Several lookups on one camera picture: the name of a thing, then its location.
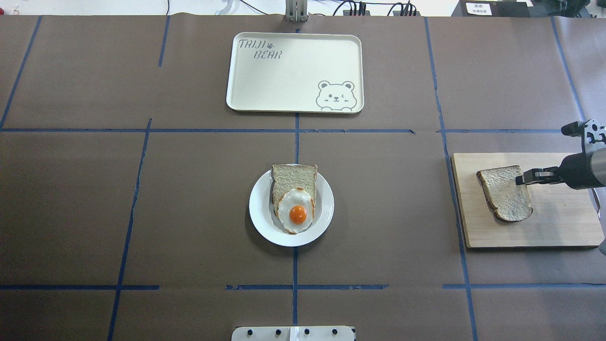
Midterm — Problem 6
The bread slice on plate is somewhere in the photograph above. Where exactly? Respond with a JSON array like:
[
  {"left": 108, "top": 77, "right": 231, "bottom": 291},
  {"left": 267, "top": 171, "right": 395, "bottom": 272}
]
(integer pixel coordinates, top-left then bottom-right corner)
[{"left": 271, "top": 164, "right": 318, "bottom": 213}]

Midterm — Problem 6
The black box with label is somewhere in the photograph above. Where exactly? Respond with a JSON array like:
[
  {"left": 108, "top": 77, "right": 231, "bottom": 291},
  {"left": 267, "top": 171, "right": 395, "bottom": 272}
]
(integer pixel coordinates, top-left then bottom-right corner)
[{"left": 451, "top": 0, "right": 531, "bottom": 18}]

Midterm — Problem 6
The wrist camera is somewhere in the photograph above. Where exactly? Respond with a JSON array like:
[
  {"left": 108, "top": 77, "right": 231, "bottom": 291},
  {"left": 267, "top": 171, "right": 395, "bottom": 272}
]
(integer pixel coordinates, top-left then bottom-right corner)
[{"left": 561, "top": 119, "right": 606, "bottom": 155}]

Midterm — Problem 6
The fried egg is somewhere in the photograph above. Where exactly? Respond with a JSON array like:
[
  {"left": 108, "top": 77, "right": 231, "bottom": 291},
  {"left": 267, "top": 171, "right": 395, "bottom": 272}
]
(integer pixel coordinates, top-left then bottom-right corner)
[{"left": 276, "top": 188, "right": 315, "bottom": 234}]

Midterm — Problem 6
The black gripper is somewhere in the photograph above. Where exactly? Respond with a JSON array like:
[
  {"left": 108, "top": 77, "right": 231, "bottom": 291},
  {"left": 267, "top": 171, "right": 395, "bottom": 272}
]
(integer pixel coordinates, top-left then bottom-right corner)
[{"left": 515, "top": 153, "right": 593, "bottom": 190}]

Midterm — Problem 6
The white round plate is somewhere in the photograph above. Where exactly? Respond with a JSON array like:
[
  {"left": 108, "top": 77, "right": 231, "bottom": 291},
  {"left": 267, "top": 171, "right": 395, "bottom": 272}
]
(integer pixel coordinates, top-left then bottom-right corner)
[{"left": 249, "top": 170, "right": 335, "bottom": 247}]

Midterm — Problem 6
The white pedestal column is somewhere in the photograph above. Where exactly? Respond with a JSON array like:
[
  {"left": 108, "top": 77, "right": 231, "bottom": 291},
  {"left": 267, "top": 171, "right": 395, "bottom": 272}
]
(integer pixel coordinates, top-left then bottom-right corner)
[{"left": 231, "top": 325, "right": 356, "bottom": 341}]

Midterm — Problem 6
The cream bear tray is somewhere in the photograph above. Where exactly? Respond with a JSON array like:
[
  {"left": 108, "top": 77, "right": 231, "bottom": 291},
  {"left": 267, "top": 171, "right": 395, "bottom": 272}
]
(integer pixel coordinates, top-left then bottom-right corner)
[{"left": 226, "top": 32, "right": 365, "bottom": 114}]

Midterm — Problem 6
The aluminium frame post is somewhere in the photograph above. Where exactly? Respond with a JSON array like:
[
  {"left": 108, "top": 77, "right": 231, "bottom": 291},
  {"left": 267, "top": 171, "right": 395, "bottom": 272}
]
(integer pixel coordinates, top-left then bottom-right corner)
[{"left": 285, "top": 0, "right": 309, "bottom": 22}]

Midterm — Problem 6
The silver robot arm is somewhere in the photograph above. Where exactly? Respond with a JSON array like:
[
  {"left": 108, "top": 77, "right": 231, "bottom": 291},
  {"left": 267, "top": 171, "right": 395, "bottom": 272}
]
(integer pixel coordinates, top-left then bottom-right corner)
[{"left": 515, "top": 148, "right": 606, "bottom": 190}]

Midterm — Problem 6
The brown bread slice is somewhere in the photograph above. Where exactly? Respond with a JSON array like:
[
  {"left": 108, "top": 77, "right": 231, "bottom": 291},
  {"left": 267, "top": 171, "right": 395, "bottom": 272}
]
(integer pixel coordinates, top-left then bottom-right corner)
[{"left": 476, "top": 165, "right": 533, "bottom": 223}]

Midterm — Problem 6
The wooden cutting board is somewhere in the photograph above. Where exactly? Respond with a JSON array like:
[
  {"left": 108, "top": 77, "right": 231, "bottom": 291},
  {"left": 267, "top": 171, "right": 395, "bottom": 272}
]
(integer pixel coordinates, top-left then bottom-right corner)
[{"left": 452, "top": 153, "right": 604, "bottom": 248}]

